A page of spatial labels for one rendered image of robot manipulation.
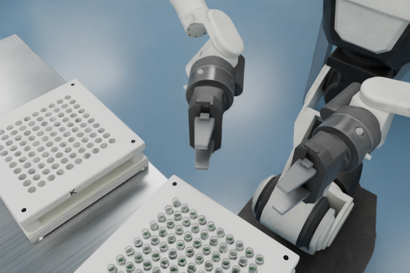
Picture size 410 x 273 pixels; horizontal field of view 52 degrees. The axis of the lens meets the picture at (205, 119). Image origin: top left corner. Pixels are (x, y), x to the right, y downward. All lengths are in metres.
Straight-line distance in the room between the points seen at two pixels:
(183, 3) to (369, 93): 0.41
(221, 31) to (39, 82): 0.47
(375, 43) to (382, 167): 1.23
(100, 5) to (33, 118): 2.22
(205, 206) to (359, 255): 0.98
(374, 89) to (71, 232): 0.56
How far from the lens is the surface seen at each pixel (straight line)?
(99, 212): 0.79
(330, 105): 0.76
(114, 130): 0.81
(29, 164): 0.81
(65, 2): 3.14
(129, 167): 0.80
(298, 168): 0.63
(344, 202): 1.49
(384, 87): 0.76
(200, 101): 0.67
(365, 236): 1.64
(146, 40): 2.65
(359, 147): 0.69
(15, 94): 1.06
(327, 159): 0.63
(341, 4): 0.89
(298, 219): 1.06
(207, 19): 0.84
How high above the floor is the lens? 1.52
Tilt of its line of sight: 46 degrees down
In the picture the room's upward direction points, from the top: straight up
